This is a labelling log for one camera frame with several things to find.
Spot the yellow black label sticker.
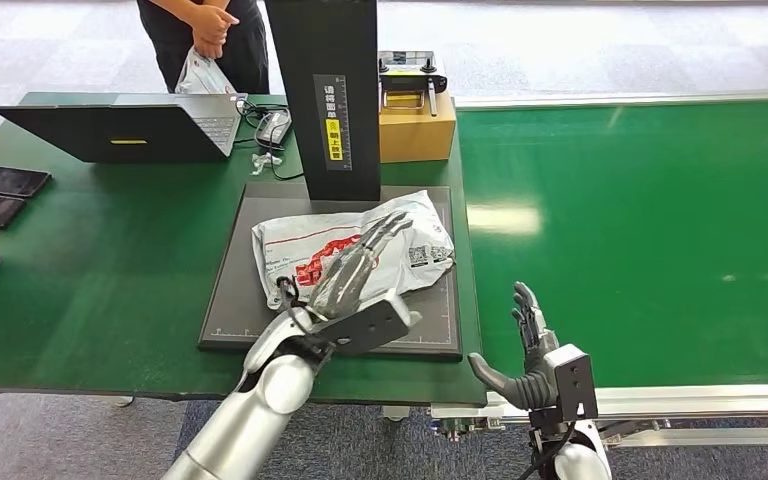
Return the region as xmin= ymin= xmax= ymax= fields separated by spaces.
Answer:
xmin=312 ymin=74 xmax=353 ymax=172

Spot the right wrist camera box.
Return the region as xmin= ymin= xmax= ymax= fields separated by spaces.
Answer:
xmin=542 ymin=344 xmax=599 ymax=422

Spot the brown cardboard box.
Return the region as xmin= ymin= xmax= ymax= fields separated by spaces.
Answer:
xmin=377 ymin=89 xmax=458 ymax=164

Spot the dark grey laptop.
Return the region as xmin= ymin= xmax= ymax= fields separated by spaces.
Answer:
xmin=0 ymin=92 xmax=247 ymax=165

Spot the black power cable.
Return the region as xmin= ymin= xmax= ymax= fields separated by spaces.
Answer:
xmin=234 ymin=99 xmax=304 ymax=182

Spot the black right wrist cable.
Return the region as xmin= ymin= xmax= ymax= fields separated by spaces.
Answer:
xmin=523 ymin=420 xmax=577 ymax=480

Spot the grey power adapter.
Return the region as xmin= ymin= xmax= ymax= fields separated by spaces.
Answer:
xmin=254 ymin=109 xmax=293 ymax=150

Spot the green table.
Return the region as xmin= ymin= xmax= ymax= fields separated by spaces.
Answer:
xmin=0 ymin=91 xmax=488 ymax=407

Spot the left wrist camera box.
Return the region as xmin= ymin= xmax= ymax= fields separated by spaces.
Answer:
xmin=320 ymin=291 xmax=423 ymax=359

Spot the black white remote controller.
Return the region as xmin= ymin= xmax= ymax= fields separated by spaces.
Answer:
xmin=377 ymin=50 xmax=448 ymax=119

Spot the green conveyor belt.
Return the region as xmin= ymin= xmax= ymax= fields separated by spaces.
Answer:
xmin=456 ymin=97 xmax=768 ymax=389

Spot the person's right hand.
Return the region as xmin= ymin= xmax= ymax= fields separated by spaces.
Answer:
xmin=188 ymin=3 xmax=241 ymax=44

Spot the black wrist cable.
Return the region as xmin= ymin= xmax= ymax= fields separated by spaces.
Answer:
xmin=523 ymin=420 xmax=577 ymax=480
xmin=276 ymin=276 xmax=306 ymax=311

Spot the person's left hand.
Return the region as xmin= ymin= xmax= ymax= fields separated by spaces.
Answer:
xmin=191 ymin=36 xmax=224 ymax=61

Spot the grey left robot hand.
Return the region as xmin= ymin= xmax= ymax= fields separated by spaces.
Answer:
xmin=304 ymin=210 xmax=415 ymax=321

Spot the person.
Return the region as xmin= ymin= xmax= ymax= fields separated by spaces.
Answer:
xmin=135 ymin=0 xmax=271 ymax=95

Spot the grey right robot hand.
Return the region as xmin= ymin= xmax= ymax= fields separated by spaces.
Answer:
xmin=467 ymin=281 xmax=561 ymax=412

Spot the small clear plastic piece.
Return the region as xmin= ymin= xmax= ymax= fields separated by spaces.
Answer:
xmin=249 ymin=152 xmax=283 ymax=177

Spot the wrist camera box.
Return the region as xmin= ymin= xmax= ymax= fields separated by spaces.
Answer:
xmin=542 ymin=344 xmax=599 ymax=422
xmin=320 ymin=291 xmax=423 ymax=359

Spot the grey poly mailer package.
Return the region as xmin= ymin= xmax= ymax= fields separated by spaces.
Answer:
xmin=251 ymin=190 xmax=457 ymax=311

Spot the black inbound scanning machine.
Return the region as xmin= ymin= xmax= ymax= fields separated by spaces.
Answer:
xmin=198 ymin=0 xmax=463 ymax=362

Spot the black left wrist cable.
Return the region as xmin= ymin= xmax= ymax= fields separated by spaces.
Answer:
xmin=276 ymin=276 xmax=306 ymax=311

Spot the white red printed mailer bag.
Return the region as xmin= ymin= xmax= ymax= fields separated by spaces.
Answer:
xmin=173 ymin=46 xmax=238 ymax=95

